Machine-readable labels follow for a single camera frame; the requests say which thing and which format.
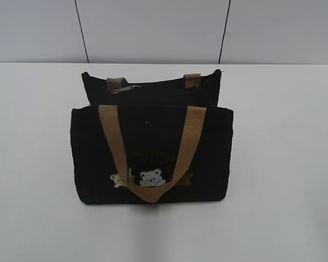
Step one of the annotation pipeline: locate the silver zipper pull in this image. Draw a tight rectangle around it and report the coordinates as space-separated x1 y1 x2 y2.
112 85 140 94

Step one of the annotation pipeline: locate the black canvas tote bag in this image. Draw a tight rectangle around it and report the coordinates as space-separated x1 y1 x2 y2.
70 69 233 205

